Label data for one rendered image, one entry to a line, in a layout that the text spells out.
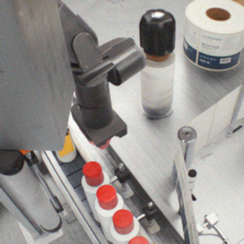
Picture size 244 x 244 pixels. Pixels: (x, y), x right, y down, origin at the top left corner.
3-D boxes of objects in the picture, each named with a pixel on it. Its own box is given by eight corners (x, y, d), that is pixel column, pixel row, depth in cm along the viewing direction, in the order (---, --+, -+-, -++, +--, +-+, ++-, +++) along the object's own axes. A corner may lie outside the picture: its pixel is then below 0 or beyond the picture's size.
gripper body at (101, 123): (99, 98, 63) (95, 70, 58) (129, 132, 58) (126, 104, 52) (70, 113, 61) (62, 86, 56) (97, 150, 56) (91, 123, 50)
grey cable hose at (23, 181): (67, 227, 49) (25, 158, 32) (48, 238, 48) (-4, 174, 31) (57, 210, 50) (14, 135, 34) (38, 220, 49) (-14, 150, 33)
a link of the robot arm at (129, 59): (46, 40, 51) (68, 40, 44) (99, 10, 55) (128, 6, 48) (76, 100, 56) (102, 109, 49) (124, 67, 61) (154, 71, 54)
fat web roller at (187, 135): (191, 182, 73) (203, 135, 59) (176, 192, 72) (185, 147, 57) (180, 169, 76) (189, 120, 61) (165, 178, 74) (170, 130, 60)
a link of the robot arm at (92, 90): (62, 70, 50) (84, 87, 47) (96, 49, 52) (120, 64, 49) (70, 99, 55) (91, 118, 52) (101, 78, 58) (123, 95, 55)
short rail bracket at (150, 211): (158, 224, 72) (160, 205, 63) (136, 238, 71) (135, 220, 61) (151, 214, 74) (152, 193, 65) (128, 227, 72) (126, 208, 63)
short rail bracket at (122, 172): (132, 189, 79) (130, 165, 69) (122, 195, 78) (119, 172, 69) (125, 180, 80) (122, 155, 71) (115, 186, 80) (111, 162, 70)
